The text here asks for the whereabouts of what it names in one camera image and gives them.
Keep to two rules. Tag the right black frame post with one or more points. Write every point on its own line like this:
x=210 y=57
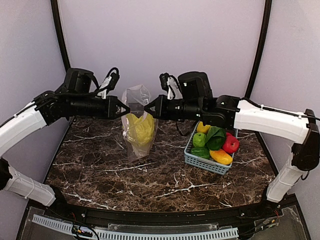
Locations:
x=260 y=48

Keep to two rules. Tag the red apple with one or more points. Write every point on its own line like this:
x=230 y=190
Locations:
x=231 y=144

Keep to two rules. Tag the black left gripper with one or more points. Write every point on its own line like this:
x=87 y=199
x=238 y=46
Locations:
x=111 y=107

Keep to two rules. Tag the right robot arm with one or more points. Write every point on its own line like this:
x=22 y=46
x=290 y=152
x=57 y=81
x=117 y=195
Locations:
x=189 y=97

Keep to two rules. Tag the yellow lemon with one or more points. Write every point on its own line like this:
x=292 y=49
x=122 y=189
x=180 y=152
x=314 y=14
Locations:
x=202 y=128

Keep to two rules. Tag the left black frame post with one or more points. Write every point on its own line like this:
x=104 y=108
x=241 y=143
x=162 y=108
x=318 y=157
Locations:
x=59 y=34

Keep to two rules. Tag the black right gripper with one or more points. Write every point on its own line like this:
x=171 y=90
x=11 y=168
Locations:
x=161 y=107

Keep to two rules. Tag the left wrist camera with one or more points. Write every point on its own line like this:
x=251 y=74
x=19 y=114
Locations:
x=109 y=82

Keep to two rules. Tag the green bell pepper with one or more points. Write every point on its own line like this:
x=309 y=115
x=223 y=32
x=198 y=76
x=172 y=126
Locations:
x=202 y=152

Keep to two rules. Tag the black front rail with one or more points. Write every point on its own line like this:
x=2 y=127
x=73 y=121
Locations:
x=232 y=216

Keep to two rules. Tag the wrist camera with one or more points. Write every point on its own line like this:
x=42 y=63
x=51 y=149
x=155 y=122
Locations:
x=109 y=82
x=171 y=85

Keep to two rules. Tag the light blue plastic basket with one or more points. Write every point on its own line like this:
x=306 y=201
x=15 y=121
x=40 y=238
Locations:
x=206 y=164

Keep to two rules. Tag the orange yellow mango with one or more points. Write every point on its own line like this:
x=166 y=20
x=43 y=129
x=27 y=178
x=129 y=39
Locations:
x=221 y=157

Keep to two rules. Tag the yellow white napa cabbage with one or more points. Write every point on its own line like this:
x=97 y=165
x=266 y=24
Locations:
x=139 y=132

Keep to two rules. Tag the green apple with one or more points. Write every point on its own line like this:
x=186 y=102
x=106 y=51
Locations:
x=199 y=140

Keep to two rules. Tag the green leafy vegetable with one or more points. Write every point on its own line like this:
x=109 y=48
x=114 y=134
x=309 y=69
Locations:
x=215 y=138

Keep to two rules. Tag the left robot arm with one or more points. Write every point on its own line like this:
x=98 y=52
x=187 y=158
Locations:
x=79 y=95

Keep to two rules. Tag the white slotted cable duct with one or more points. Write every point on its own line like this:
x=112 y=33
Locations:
x=130 y=232

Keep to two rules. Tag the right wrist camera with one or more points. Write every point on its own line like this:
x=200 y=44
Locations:
x=171 y=85

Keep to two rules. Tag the black frame post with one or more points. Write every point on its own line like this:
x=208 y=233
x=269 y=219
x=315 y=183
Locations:
x=59 y=34
x=260 y=48

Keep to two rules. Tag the clear zip top bag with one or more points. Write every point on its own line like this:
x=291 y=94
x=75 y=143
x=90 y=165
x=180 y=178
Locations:
x=136 y=98

